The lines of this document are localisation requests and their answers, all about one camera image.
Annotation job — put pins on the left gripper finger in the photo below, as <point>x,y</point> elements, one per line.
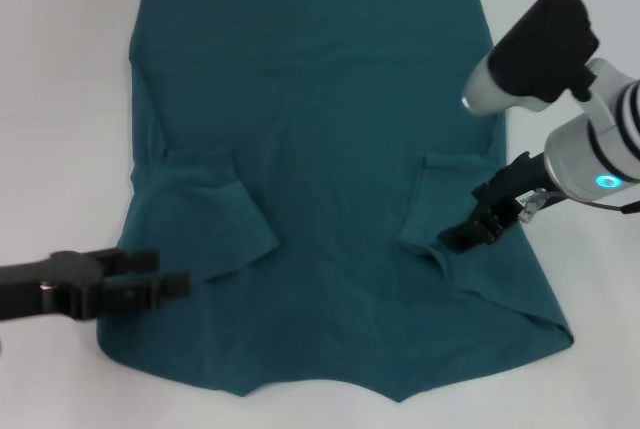
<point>170,286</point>
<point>137,260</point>

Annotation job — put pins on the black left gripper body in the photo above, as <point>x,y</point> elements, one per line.
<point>50,284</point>

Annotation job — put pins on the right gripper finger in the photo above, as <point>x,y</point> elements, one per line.
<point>470,239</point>

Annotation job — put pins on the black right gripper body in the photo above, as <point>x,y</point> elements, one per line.
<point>510,184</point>

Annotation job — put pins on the teal blue t-shirt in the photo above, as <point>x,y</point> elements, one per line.
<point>320,124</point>

